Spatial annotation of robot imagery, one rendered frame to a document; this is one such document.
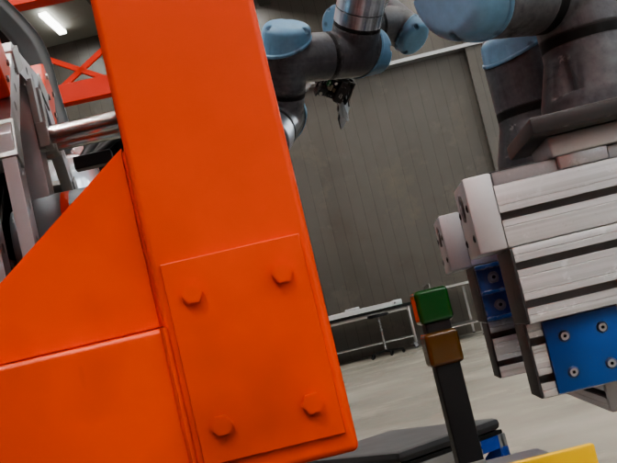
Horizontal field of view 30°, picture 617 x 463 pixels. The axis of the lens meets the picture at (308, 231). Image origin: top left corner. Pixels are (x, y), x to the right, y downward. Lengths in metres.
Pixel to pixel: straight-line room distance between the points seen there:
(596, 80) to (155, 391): 0.62
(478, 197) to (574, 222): 0.11
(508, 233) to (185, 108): 0.41
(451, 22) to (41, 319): 0.56
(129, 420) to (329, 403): 0.19
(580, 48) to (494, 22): 0.12
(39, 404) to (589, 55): 0.73
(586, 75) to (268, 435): 0.57
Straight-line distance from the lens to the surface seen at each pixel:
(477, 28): 1.32
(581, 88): 1.38
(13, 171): 1.44
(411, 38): 2.25
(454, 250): 1.83
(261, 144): 1.15
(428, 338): 1.34
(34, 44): 5.08
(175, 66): 1.17
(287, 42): 1.72
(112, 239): 1.16
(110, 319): 1.16
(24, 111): 1.71
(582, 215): 1.35
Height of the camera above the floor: 0.64
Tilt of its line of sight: 5 degrees up
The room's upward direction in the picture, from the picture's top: 13 degrees counter-clockwise
